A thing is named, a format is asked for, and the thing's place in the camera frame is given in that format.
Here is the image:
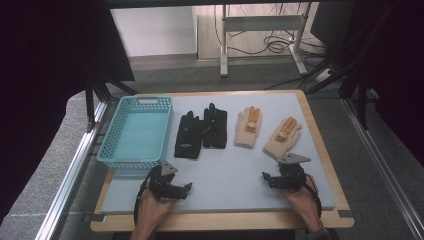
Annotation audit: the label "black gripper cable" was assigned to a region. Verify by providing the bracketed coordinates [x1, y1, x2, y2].
[301, 173, 323, 218]
[133, 165, 162, 225]

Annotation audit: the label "white power strip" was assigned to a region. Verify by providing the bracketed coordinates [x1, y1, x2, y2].
[314, 67, 333, 83]

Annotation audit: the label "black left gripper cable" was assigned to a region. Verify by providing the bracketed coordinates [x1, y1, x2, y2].
[133, 165, 162, 225]

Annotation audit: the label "white metal desk frame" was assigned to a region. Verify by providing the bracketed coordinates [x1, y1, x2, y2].
[219, 3, 310, 78]

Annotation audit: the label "person's right hand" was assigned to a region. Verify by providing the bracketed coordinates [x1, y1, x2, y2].
[282, 183, 323, 233]

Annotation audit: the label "aluminium rail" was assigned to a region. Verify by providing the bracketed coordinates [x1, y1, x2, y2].
[34, 101, 113, 240]
[341, 97, 424, 240]

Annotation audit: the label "black glove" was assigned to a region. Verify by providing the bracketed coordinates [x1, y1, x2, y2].
[201, 102, 229, 150]
[173, 110, 205, 160]

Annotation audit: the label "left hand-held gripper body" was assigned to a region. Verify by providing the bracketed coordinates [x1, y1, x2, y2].
[148, 160, 179, 202]

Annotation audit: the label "person's left hand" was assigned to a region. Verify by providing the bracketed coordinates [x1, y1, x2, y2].
[134, 190, 177, 234]

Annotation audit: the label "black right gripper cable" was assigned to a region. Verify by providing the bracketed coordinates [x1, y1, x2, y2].
[301, 173, 323, 218]

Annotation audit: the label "black floor cables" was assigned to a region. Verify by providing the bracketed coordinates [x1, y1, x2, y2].
[213, 3, 329, 91]

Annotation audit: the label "black curtain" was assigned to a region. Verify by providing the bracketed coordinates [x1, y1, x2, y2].
[0, 0, 136, 225]
[346, 0, 424, 168]

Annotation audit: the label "black tripod stand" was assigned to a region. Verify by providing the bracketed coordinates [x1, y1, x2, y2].
[84, 64, 138, 132]
[299, 3, 396, 132]

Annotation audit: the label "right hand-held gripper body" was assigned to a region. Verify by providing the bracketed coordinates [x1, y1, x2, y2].
[275, 152, 312, 193]

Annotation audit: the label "cream knitted glove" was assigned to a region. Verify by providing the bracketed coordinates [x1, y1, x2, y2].
[233, 105, 264, 150]
[262, 116, 303, 161]

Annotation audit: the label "wooden table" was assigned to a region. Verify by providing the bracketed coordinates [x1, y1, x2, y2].
[90, 89, 355, 233]

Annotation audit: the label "teal plastic basket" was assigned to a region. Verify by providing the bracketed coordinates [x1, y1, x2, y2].
[96, 95, 174, 170]

